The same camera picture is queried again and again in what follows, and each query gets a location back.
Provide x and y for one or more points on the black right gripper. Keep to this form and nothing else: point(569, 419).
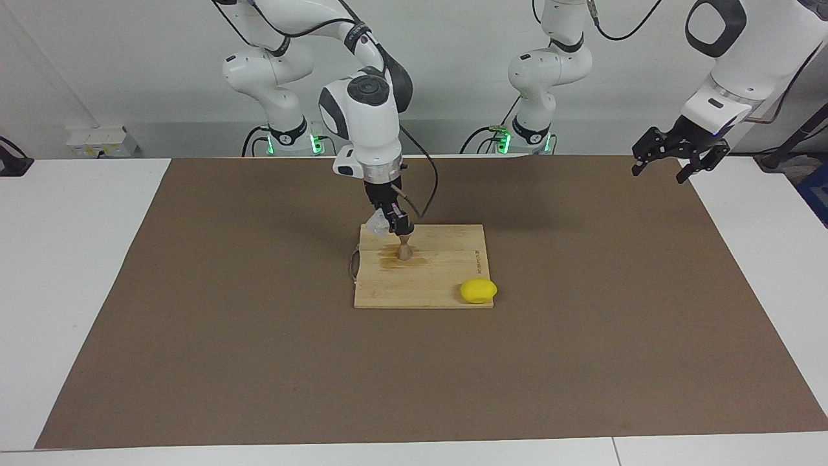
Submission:
point(383, 193)

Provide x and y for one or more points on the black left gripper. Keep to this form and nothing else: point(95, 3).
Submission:
point(692, 137)

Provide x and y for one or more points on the small clear glass cup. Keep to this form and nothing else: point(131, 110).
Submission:
point(377, 223)

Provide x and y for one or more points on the metal double jigger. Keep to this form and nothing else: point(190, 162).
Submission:
point(404, 252)

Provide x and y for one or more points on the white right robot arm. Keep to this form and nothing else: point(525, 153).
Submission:
point(369, 116)

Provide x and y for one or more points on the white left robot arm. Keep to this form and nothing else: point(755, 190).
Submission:
point(757, 52)

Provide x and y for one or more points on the wooden cutting board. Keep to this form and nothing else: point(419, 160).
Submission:
point(427, 285)

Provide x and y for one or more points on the yellow lemon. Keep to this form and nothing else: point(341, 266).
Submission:
point(479, 291)

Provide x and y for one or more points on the black tripod stand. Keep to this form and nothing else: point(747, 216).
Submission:
point(795, 139)

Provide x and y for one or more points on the blue box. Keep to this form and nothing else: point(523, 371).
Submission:
point(816, 194)

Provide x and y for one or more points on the brown table mat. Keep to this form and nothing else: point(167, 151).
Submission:
point(414, 375)

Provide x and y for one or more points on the white power strip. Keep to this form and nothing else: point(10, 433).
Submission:
point(97, 139)

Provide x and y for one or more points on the black clamp mount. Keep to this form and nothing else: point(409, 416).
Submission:
point(13, 165)

